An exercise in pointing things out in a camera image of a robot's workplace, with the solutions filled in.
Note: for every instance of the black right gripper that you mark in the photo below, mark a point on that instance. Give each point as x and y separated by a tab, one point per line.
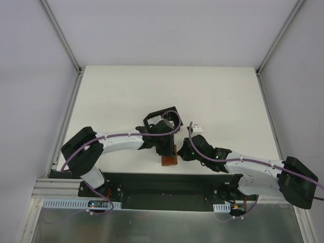
184	151

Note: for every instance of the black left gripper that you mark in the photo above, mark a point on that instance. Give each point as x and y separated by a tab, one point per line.
168	147

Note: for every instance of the brown leather card holder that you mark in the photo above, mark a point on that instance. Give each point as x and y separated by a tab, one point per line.
170	161

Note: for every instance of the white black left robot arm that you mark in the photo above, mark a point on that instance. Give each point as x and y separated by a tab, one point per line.
83	150

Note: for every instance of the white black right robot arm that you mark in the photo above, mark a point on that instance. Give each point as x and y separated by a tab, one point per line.
289	178

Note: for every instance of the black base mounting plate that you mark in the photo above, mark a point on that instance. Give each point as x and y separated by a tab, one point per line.
171	192

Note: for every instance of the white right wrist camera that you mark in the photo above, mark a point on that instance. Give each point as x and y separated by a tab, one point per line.
195	129

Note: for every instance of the white right cable duct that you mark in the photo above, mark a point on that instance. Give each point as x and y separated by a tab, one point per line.
229	208

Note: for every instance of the white cable duct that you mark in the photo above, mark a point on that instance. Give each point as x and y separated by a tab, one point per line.
229	208
80	204

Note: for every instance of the left rear aluminium post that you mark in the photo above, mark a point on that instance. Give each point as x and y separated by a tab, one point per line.
60	35

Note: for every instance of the aluminium post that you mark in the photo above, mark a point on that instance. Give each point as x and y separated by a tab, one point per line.
60	35
296	9

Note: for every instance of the white left cable duct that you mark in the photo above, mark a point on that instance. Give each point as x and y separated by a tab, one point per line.
80	204

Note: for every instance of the right rear aluminium post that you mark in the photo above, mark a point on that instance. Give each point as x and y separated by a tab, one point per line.
296	9

